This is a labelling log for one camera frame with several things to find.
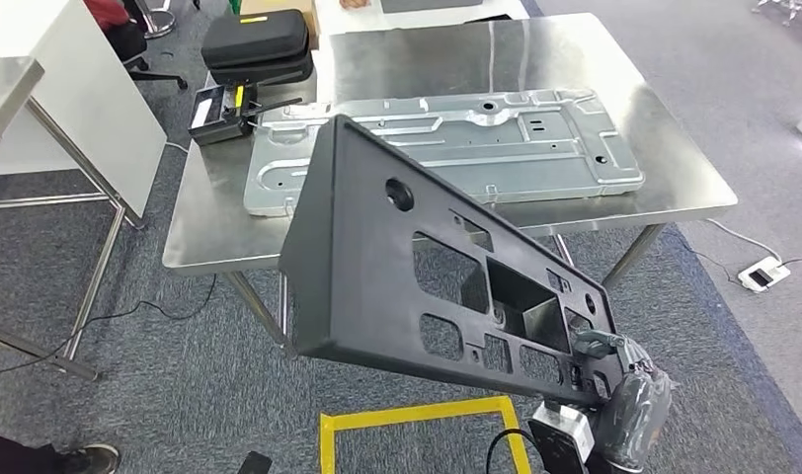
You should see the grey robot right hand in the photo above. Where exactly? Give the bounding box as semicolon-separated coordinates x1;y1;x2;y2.
571;329;674;469

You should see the black plastic plate bracket part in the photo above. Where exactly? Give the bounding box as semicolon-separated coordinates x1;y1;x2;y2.
278;114;628;408

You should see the dark grey robot body part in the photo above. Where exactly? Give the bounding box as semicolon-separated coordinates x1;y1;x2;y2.
235;451;274;474

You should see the steel workbench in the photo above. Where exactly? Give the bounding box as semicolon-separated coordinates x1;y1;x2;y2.
162;13;739;357

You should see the white floor socket box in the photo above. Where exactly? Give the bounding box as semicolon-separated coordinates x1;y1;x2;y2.
738;256;792;294

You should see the yellow floor tape square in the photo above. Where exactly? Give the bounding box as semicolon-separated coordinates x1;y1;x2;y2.
319;395;534;474

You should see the stamped sheet metal panel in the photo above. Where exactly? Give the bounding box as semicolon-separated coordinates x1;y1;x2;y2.
243;88;646;218

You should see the white table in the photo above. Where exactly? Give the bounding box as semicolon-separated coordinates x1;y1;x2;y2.
312;0;531;40

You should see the black zip case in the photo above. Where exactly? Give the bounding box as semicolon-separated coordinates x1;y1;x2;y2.
207;50;316;88
200;9;311;70

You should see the black device with yellow mark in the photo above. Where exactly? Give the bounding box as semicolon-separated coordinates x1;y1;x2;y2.
188;81;304;146

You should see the cardboard box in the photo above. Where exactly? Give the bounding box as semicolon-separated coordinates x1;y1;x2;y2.
239;0;322;50

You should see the person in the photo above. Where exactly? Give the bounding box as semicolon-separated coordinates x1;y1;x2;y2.
0;432;122;474

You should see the black office chair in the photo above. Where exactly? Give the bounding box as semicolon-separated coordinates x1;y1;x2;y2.
103;19;190;91

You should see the white panel board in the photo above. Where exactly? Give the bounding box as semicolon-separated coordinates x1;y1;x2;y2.
0;0;170;218

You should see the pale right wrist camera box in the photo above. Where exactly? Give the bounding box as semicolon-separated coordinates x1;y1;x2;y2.
528;400;605;474

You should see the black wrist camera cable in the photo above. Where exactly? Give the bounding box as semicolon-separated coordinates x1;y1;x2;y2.
484;428;539;474

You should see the white power cable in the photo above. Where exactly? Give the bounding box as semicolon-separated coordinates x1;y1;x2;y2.
704;218;783;263

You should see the black controller cable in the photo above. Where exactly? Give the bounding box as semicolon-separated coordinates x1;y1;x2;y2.
0;275;217;377

